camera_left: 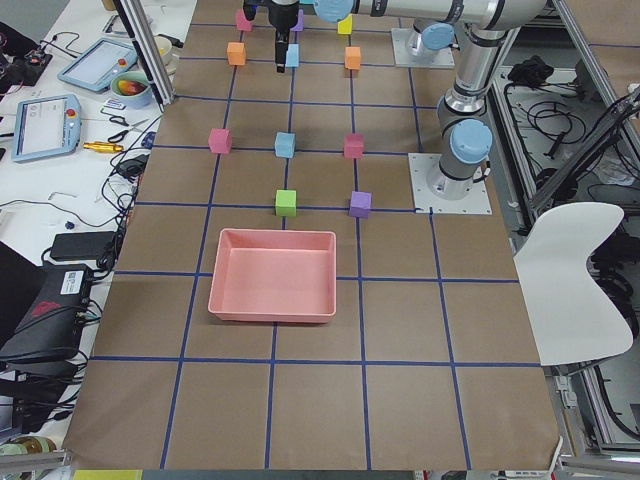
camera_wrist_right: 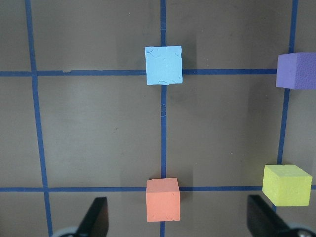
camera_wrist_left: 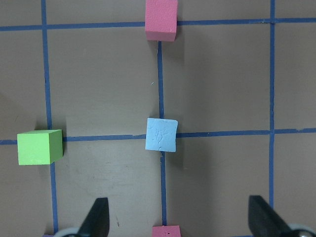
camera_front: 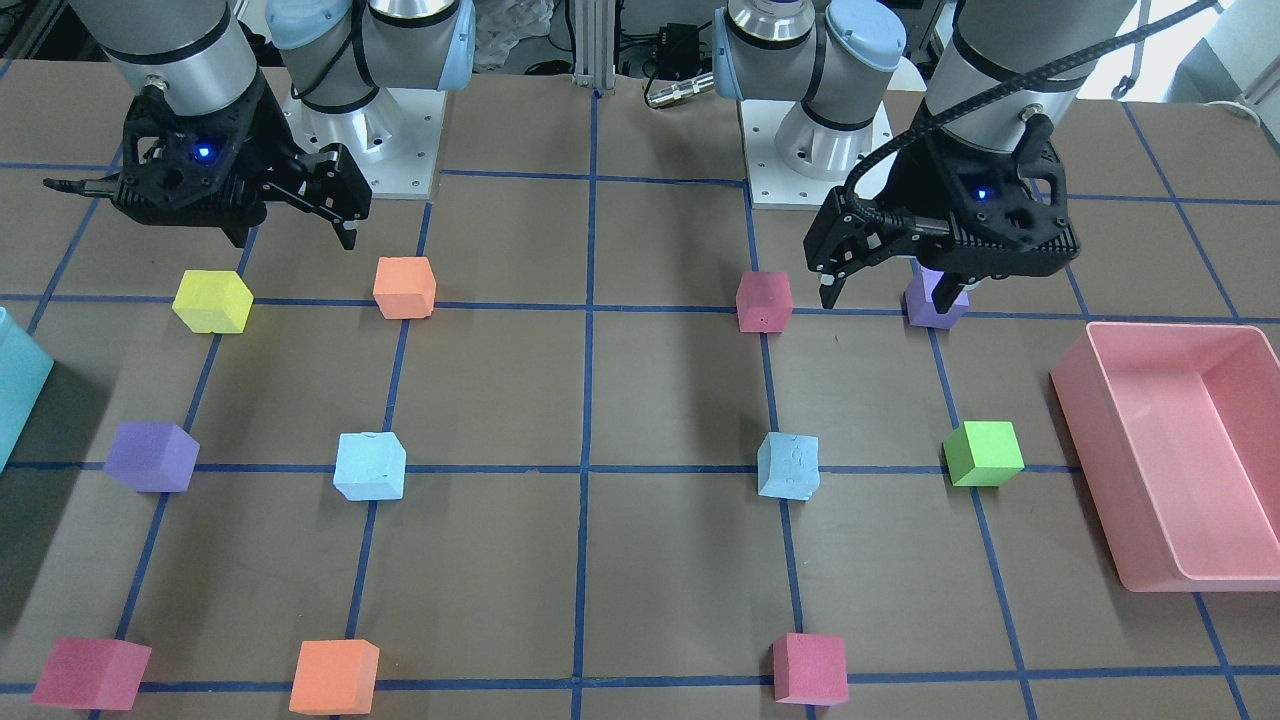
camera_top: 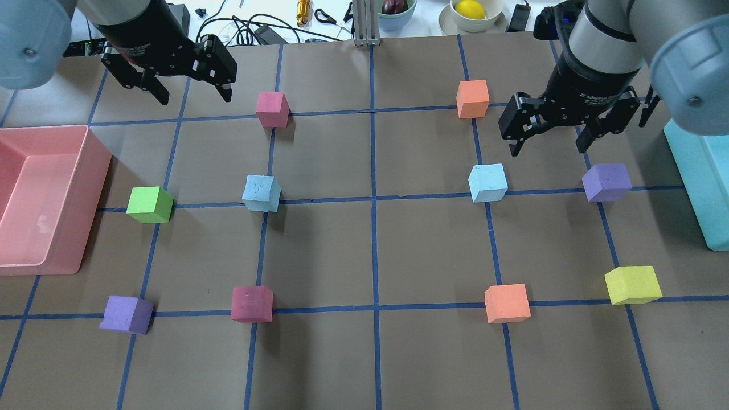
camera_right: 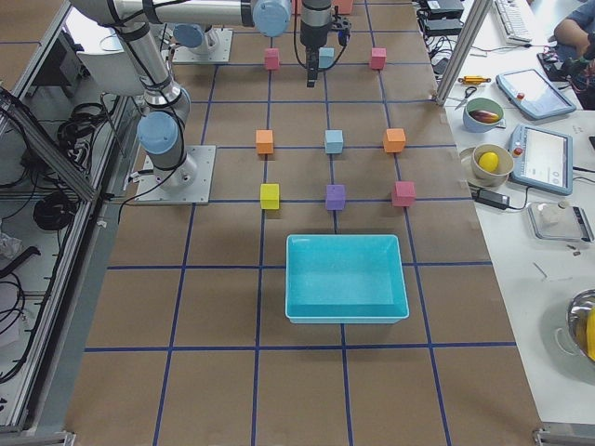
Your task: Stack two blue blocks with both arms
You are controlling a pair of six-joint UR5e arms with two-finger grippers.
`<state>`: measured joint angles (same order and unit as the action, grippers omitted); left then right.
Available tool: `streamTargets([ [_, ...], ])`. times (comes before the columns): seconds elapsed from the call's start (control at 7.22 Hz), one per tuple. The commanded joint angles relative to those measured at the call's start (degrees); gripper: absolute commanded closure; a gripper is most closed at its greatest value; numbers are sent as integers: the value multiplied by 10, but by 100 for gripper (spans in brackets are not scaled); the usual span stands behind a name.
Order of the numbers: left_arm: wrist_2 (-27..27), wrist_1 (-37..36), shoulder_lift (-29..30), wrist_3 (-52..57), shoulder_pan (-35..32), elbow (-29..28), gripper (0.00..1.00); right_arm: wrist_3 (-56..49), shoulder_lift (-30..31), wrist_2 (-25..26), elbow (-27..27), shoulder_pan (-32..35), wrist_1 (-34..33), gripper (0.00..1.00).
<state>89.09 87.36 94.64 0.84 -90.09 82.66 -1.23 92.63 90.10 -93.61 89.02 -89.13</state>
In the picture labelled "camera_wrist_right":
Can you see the light blue foam block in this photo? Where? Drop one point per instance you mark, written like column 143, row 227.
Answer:
column 163, row 65

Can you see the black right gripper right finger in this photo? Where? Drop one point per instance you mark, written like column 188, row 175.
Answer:
column 262, row 221

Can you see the purple foam block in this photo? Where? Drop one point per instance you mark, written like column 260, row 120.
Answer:
column 296, row 71

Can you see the yellow foam block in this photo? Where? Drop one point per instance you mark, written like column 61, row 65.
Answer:
column 287, row 185

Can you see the orange foam block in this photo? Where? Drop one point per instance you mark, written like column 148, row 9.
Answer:
column 162, row 200

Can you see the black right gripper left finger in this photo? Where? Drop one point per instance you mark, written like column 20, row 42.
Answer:
column 96, row 221

